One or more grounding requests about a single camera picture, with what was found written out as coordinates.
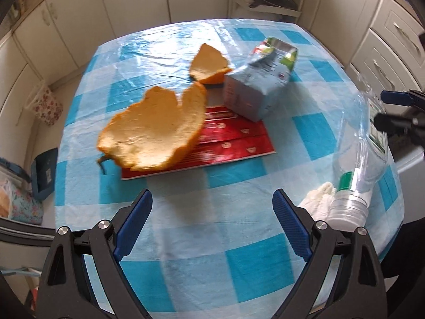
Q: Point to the floral cloth bag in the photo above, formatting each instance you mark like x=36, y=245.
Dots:
x=20, y=202

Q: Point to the white door cabinets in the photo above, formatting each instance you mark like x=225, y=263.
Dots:
x=116, y=10

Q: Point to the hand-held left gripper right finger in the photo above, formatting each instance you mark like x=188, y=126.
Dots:
x=292, y=226

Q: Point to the blue dustpan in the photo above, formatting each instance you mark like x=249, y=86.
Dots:
x=44, y=176

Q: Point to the clear plastic bottle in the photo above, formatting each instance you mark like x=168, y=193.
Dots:
x=352, y=202

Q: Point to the white tissue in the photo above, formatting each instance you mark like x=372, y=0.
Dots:
x=317, y=199

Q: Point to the floral wastebasket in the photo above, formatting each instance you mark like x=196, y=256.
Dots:
x=46, y=106

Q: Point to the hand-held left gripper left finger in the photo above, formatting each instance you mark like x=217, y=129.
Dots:
x=132, y=226

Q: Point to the small orange peel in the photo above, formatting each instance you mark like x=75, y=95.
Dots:
x=209, y=61

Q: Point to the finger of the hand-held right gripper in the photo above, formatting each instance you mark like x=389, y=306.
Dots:
x=396, y=97
x=395, y=124

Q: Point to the table with blue checked tablecloth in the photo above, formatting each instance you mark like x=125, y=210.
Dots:
x=212, y=226

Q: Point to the grey drink carton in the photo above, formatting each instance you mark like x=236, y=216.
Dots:
x=252, y=89

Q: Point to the large orange peel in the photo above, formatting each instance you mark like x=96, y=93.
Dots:
x=152, y=129

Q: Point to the white drawer cabinet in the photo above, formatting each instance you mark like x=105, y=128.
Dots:
x=381, y=40
x=16, y=56

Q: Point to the red flat carton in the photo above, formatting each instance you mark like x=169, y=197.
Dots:
x=232, y=143

